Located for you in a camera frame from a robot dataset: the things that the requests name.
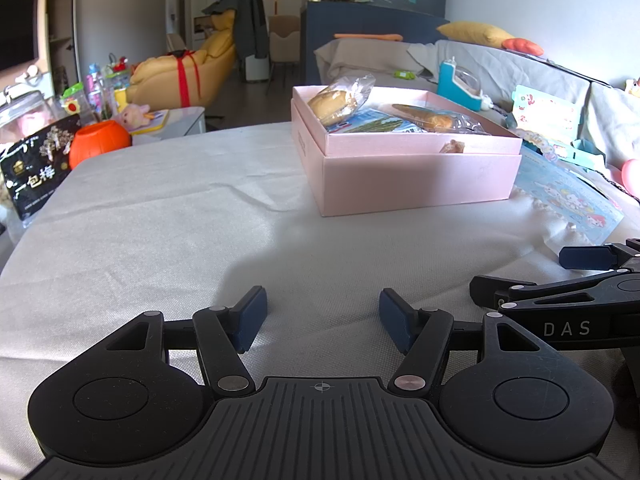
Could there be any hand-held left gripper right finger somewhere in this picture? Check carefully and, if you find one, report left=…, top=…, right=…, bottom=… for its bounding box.
left=378, top=288, right=551, bottom=395

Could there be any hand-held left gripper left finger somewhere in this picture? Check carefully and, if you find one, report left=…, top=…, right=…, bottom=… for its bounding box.
left=92, top=286, right=267, bottom=395

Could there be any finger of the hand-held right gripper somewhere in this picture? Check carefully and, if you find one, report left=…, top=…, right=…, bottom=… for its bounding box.
left=559, top=239, right=640, bottom=270
left=470, top=267, right=640, bottom=306

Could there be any pink cardboard box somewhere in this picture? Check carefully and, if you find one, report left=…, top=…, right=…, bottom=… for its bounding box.
left=291, top=85, right=523, bottom=217

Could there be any long pastry packet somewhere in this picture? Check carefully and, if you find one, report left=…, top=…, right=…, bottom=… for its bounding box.
left=390, top=102, right=496, bottom=136

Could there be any green striped snack packet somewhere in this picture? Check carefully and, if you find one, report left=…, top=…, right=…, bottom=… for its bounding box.
left=327, top=110, right=426, bottom=134

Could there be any small bread packet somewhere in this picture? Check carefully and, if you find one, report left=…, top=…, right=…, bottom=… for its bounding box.
left=306, top=74, right=377, bottom=128

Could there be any cartoon printed mat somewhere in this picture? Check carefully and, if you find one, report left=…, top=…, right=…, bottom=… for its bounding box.
left=512, top=145, right=626, bottom=246

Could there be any pink round toy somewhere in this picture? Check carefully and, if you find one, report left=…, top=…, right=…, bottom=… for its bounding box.
left=621, top=158, right=640, bottom=195

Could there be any teal paper box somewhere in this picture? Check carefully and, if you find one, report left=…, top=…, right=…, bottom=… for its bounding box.
left=570, top=139, right=607, bottom=171

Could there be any white tablecloth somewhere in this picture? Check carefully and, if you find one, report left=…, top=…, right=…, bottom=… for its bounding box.
left=0, top=121, right=640, bottom=461

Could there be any cartoon printed paper box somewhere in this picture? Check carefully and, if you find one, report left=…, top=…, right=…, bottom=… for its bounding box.
left=510, top=85, right=583, bottom=146

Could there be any teal white toy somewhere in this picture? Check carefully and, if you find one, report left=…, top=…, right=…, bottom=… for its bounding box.
left=437, top=56, right=496, bottom=111

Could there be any white side table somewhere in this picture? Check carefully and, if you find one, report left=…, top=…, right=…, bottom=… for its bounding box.
left=131, top=106, right=207, bottom=147

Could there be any orange pillow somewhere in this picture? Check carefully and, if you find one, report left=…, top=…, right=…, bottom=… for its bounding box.
left=501, top=37, right=544, bottom=57

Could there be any orange pumpkin bucket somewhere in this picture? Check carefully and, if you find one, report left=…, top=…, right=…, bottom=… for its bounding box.
left=69, top=120, right=132, bottom=170

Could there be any pink plush toy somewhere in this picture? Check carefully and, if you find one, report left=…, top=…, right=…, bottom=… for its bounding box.
left=117, top=103, right=152, bottom=128

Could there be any yellow pillow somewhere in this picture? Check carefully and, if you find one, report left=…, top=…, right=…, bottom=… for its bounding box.
left=436, top=21, right=516, bottom=50

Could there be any white floor appliance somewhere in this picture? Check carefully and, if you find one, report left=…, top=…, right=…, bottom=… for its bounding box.
left=244, top=56, right=271, bottom=82

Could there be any red ribbon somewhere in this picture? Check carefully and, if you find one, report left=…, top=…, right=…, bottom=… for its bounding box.
left=167, top=50, right=201, bottom=107

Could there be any yellow sofa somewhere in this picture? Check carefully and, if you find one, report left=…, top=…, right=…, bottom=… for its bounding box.
left=126, top=10, right=237, bottom=108

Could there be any black snack bag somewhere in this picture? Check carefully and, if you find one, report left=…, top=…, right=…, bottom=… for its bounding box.
left=0, top=114, right=81, bottom=221

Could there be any grey covered sofa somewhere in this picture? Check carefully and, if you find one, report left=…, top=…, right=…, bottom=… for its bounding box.
left=314, top=37, right=640, bottom=186

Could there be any long orange toy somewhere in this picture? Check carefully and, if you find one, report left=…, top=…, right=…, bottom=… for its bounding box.
left=334, top=33, right=404, bottom=42

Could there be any beige chair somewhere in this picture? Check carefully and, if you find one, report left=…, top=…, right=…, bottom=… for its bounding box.
left=268, top=15, right=302, bottom=63

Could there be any clear colourful bottle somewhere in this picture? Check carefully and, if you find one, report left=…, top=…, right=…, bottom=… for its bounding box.
left=85, top=63, right=103, bottom=111

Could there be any red-topped toy bottle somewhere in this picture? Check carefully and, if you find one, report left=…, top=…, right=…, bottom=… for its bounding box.
left=104, top=55, right=132, bottom=106

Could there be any blue cabinet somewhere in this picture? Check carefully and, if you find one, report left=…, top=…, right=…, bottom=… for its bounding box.
left=302, top=1, right=446, bottom=86

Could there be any dark hanging coat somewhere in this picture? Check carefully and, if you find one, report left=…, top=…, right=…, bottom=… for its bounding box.
left=201, top=0, right=269, bottom=61

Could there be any glass jar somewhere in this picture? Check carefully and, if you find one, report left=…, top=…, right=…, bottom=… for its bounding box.
left=0, top=87, right=58, bottom=146

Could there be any wooden shelf unit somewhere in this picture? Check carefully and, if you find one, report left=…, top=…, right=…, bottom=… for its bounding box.
left=45, top=0, right=78, bottom=86

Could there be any black television screen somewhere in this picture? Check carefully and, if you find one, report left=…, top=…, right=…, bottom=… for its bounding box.
left=0, top=0, right=41, bottom=73

